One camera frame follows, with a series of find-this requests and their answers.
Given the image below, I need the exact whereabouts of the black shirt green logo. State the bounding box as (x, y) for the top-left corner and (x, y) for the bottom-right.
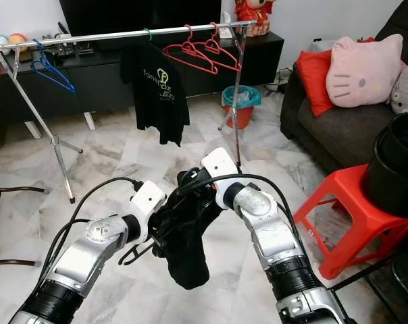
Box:
(120, 42), (190, 147)

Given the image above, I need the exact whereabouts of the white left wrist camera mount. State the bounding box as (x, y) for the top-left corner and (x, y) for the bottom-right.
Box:
(130, 181), (168, 234)

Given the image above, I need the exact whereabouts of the black television console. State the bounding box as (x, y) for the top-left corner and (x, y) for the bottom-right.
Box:
(0, 30), (284, 122)

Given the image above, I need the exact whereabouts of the black shirt red collar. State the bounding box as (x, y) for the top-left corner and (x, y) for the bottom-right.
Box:
(150, 172), (222, 291)

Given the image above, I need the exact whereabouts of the dark grey sofa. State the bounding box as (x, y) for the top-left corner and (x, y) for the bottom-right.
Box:
(280, 0), (408, 176)

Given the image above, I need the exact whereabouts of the black flat television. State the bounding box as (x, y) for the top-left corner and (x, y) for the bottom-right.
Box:
(59, 0), (224, 38)

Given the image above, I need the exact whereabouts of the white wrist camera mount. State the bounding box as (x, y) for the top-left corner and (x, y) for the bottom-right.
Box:
(201, 147), (238, 207)
(130, 181), (168, 234)

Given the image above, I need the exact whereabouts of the red square cushion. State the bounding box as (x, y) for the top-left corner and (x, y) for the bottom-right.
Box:
(295, 49), (336, 117)

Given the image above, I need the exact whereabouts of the black plastic hanger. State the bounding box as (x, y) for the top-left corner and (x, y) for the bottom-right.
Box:
(118, 169), (215, 265)

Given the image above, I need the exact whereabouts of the pink cat face pillow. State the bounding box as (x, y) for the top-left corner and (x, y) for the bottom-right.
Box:
(326, 34), (406, 109)

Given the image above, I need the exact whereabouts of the red plastic stool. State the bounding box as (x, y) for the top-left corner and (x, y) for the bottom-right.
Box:
(293, 164), (408, 281)

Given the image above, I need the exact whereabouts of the red fortune figurine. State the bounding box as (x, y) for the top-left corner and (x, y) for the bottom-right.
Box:
(233, 0), (276, 36)

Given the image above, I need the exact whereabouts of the blue plastic hanger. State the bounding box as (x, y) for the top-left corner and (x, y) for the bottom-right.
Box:
(30, 39), (78, 94)

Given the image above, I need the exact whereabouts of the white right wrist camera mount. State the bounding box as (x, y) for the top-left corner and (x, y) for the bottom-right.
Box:
(201, 147), (238, 207)

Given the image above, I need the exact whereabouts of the silver metal clothes rack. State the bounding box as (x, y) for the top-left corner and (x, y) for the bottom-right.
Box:
(0, 20), (259, 203)

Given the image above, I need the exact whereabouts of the red bucket teal bag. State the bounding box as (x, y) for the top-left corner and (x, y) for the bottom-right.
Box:
(221, 85), (262, 129)

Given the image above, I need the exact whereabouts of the side table lace cloth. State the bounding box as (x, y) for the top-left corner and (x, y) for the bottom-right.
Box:
(309, 38), (340, 53)

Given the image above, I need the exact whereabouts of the black plastic bucket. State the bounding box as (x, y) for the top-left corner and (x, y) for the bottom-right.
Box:
(363, 111), (408, 218)

